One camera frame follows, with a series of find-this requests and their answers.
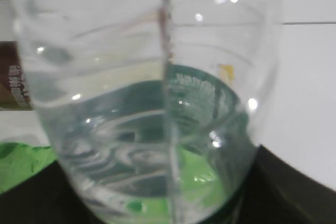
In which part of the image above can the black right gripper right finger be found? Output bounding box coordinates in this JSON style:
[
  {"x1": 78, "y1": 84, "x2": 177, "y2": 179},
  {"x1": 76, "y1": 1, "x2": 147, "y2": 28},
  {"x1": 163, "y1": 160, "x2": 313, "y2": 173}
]
[{"x1": 209, "y1": 146, "x2": 335, "y2": 224}]

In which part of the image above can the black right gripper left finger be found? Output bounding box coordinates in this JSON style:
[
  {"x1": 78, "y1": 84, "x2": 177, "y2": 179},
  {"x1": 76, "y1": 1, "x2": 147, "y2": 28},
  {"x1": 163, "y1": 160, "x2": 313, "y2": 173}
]
[{"x1": 1, "y1": 162, "x2": 102, "y2": 223}]

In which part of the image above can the clear water bottle green label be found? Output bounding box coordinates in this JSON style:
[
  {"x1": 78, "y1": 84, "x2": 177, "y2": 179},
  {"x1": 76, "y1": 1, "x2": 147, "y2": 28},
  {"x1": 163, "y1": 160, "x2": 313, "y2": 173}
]
[{"x1": 11, "y1": 0, "x2": 281, "y2": 223}]

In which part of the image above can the green soda bottle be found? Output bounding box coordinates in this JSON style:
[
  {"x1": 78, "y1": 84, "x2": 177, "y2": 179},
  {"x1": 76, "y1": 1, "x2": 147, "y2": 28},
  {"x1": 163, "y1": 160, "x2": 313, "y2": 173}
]
[{"x1": 1, "y1": 143, "x2": 56, "y2": 194}]

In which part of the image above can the brown Nescafe coffee bottle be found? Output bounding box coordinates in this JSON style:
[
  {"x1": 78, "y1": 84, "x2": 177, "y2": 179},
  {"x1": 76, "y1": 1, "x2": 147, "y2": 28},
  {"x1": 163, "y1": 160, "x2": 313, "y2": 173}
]
[{"x1": 1, "y1": 41, "x2": 33, "y2": 111}]

